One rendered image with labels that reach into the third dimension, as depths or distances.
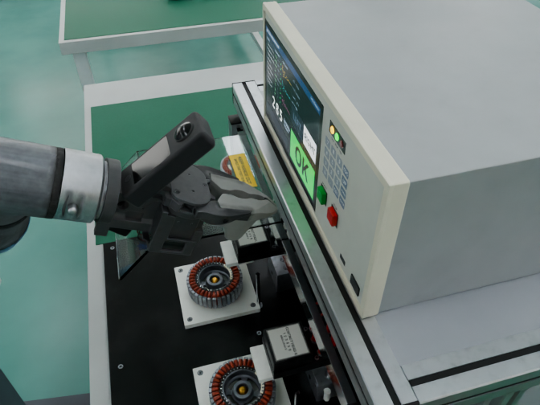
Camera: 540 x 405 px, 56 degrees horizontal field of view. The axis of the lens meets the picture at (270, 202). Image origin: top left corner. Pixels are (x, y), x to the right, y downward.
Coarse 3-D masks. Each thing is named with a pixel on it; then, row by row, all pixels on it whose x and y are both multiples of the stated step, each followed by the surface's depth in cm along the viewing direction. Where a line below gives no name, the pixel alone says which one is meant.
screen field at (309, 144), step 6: (294, 108) 70; (294, 114) 71; (294, 120) 71; (300, 120) 68; (294, 126) 72; (300, 126) 69; (300, 132) 69; (306, 132) 67; (306, 138) 67; (312, 138) 65; (306, 144) 68; (312, 144) 65; (312, 150) 66; (312, 156) 66
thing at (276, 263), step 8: (272, 256) 104; (280, 256) 104; (272, 264) 103; (280, 264) 103; (272, 272) 105; (280, 272) 101; (280, 280) 102; (288, 280) 103; (280, 288) 104; (288, 288) 105
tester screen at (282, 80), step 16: (272, 48) 75; (272, 64) 77; (288, 64) 69; (272, 80) 79; (288, 80) 70; (288, 96) 72; (304, 96) 65; (288, 112) 73; (304, 112) 66; (320, 112) 60; (288, 128) 75; (288, 144) 77
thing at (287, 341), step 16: (272, 336) 79; (288, 336) 79; (304, 336) 79; (256, 352) 82; (272, 352) 77; (288, 352) 77; (304, 352) 77; (336, 352) 80; (256, 368) 80; (272, 368) 78; (288, 368) 78; (304, 368) 79
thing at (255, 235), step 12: (252, 228) 97; (264, 228) 97; (228, 240) 100; (240, 240) 94; (252, 240) 94; (264, 240) 94; (228, 252) 98; (240, 252) 94; (252, 252) 95; (264, 252) 95; (276, 252) 96; (228, 264) 96; (240, 264) 97
